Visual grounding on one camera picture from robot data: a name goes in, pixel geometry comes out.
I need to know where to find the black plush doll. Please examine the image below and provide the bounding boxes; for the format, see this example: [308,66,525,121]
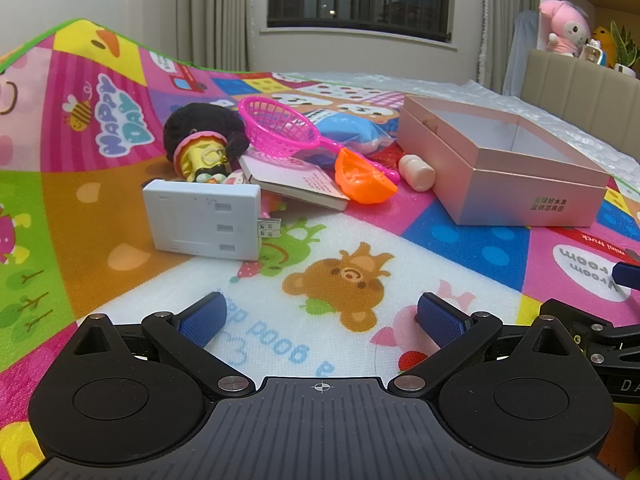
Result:
[163,101,251,184]

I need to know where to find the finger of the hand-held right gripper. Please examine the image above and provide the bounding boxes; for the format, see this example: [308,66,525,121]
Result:
[612,261,640,291]

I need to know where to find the white booklet with pink label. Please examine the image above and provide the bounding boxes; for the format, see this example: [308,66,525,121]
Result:
[237,152,351,212]

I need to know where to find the blue packet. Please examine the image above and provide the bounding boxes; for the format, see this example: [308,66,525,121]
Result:
[300,109,401,166]

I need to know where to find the green potted plant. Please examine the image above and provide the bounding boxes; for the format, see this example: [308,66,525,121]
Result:
[609,21,640,78]

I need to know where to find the dark barred window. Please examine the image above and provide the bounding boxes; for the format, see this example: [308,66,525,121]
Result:
[266,0,456,46]

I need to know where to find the beige curtain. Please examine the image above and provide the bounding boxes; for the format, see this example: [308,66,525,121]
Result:
[477,0,543,96]
[175,0,256,73]

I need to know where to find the yellow plush toy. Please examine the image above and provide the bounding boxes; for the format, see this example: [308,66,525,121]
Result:
[592,25,618,68]

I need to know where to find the colourful cartoon play mat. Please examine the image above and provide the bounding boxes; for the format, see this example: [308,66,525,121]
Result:
[0,18,640,480]

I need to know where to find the pink toy net scoop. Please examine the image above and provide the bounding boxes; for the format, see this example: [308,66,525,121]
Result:
[237,96,401,186]

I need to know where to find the pink cardboard box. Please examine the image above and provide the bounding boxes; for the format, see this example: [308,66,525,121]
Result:
[397,94,612,227]

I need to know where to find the beige padded headboard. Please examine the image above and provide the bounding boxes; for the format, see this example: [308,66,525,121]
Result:
[520,49,640,161]

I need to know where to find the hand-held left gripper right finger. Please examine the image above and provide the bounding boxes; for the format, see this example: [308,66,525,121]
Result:
[386,291,572,403]

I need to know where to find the orange plastic toy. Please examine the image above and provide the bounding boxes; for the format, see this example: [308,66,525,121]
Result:
[334,147,399,206]

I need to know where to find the white plug-in hub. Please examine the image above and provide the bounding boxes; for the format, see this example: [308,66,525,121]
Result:
[142,178,282,262]

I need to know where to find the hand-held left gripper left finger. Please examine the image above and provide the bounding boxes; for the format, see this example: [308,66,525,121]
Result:
[71,291,255,403]

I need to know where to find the pale blue board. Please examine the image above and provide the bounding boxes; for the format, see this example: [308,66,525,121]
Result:
[502,10,541,98]

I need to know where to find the pink plush bunny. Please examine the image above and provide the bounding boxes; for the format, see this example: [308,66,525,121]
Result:
[538,0,593,58]

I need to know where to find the small beige bottle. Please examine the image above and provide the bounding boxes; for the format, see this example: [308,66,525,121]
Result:
[398,154,437,193]

